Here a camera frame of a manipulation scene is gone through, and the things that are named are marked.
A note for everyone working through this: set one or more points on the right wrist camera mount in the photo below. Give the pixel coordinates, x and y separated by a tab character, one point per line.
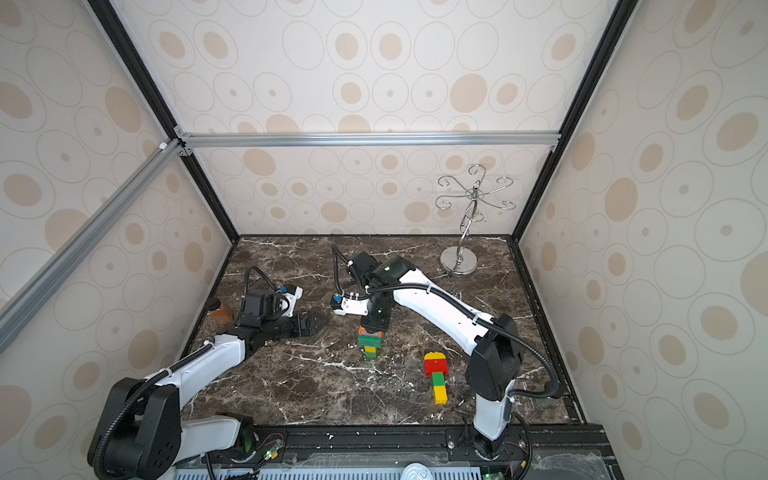
341	305

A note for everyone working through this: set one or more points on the black vertical frame post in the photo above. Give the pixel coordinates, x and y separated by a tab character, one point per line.
603	53
107	17

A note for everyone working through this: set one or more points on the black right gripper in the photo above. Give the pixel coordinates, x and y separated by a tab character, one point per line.
372	319

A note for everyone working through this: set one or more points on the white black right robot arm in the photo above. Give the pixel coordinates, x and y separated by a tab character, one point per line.
493	344

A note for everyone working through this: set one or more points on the aluminium horizontal back rail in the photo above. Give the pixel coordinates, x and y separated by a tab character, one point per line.
372	139

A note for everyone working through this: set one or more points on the brown cup at left wall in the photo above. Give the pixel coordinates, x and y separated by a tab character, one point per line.
219	311

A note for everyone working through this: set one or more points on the green long lego brick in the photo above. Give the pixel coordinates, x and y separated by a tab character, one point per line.
370	340

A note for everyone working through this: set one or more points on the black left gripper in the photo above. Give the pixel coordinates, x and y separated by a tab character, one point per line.
308	328

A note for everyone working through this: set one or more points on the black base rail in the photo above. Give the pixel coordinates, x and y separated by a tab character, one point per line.
539	451

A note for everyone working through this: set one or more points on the aluminium left diagonal rail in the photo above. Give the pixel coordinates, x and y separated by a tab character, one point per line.
22	308

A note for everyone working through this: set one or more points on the yellow square lego brick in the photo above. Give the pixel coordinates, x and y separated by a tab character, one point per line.
440	394

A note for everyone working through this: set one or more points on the red long lego brick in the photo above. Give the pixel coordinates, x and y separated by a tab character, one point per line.
435	365

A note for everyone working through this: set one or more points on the black vertical frame post left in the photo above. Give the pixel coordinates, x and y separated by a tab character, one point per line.
107	17

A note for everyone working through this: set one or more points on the chrome jewelry stand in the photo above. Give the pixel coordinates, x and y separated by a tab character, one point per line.
460	260

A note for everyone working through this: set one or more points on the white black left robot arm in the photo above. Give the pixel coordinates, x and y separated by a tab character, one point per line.
140	433

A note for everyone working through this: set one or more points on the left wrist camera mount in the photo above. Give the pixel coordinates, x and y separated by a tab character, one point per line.
291	295

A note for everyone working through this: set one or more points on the yellow long lego brick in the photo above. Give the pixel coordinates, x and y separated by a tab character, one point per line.
434	356

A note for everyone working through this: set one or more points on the black vertical frame post right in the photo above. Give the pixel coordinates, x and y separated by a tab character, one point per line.
603	53

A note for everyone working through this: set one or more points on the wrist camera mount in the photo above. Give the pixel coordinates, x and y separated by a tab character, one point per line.
341	305
291	295

